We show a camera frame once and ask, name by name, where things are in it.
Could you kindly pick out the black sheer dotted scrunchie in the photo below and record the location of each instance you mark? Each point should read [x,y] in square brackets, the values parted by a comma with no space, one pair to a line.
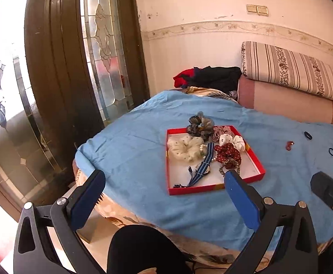
[200,126]

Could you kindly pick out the black and red clothes pile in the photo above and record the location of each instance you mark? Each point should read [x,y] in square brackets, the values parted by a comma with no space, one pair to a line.
[224,79]

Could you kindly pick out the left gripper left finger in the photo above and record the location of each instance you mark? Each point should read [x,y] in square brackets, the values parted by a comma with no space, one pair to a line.
[34,251]

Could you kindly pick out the cream organza scrunchie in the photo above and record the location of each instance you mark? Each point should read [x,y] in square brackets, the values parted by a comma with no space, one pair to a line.
[185,148]

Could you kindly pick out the striped floral cushion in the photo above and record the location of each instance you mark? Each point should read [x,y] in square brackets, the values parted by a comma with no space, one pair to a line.
[276,65]

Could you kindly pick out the red gingham scrunchie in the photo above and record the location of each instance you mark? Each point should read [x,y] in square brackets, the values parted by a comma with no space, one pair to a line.
[219,130]

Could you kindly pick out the brown wooden glass door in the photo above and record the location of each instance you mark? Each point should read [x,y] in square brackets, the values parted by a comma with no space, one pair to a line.
[68,68]

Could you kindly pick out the pink bolster cushion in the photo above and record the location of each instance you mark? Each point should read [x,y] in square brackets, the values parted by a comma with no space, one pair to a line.
[278,100]

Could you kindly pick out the wall light switches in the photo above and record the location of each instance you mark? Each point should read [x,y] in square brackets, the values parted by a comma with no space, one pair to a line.
[258,10]

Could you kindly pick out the red polka dot scrunchie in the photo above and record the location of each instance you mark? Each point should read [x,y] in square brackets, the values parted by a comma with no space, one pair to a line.
[227,151]

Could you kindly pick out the person black trouser knee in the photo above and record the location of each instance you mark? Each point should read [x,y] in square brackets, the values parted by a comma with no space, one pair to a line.
[139,248]

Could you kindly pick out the red cardboard box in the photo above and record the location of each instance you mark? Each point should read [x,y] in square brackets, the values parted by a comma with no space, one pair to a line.
[194,165]

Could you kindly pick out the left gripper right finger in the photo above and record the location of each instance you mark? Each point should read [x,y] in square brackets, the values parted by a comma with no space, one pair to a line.
[296,250]

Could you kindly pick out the white dotted scrunchie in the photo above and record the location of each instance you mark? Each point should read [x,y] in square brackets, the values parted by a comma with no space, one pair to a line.
[236,141]

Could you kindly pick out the blue fleece blanket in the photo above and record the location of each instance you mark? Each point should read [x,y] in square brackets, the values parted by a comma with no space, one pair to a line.
[158,172]

